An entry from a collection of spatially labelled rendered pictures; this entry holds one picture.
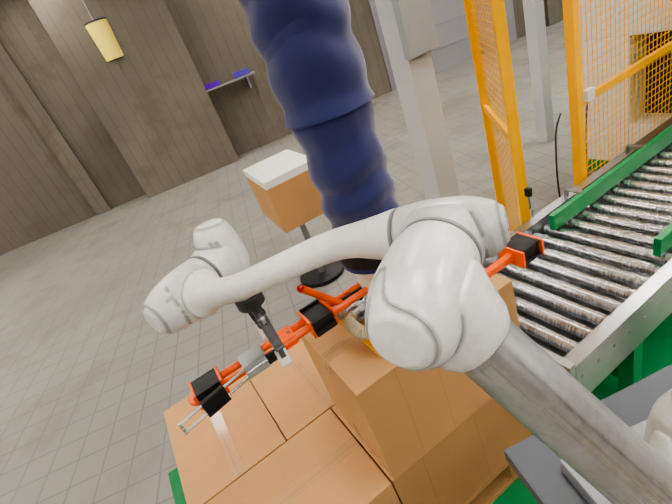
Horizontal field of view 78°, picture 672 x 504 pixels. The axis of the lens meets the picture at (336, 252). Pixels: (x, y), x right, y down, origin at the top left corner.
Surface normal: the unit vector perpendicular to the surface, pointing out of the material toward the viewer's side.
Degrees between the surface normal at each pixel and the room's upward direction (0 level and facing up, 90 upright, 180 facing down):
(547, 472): 0
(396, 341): 84
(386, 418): 90
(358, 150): 77
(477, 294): 61
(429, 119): 90
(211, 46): 90
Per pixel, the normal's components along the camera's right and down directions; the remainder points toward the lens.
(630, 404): -0.33, -0.82
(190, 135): 0.26, 0.40
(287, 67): -0.38, 0.54
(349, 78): 0.58, 0.40
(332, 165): -0.31, 0.34
